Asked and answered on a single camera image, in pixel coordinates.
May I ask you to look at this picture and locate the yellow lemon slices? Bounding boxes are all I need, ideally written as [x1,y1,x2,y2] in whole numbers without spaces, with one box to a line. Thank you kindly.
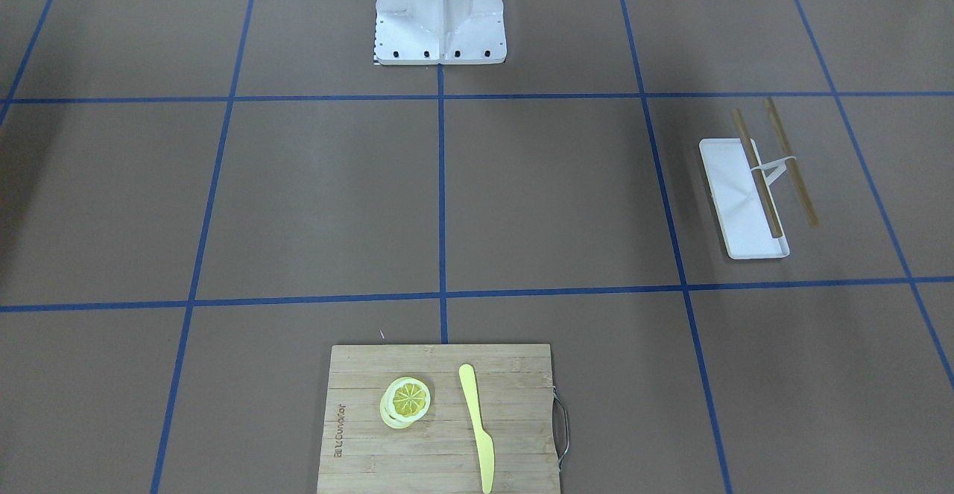
[379,376,432,429]

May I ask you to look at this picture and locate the bamboo cutting board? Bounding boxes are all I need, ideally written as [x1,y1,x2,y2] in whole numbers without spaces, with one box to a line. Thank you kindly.
[316,344,561,493]

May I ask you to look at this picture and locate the yellow plastic knife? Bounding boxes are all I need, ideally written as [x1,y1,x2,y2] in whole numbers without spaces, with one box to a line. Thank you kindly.
[458,363,496,493]

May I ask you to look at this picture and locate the white rectangular tray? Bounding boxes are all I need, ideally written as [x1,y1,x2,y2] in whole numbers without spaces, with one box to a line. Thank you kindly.
[699,138,790,260]

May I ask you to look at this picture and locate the inner wooden rack rod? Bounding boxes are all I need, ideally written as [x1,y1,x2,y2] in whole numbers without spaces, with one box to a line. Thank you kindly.
[730,108,783,239]

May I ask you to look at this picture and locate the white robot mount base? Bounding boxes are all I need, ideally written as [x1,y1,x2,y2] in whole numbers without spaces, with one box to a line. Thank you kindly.
[373,0,508,66]

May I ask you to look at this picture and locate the white rack connector strap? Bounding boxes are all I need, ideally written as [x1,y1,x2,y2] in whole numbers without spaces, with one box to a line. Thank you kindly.
[750,154,798,186]

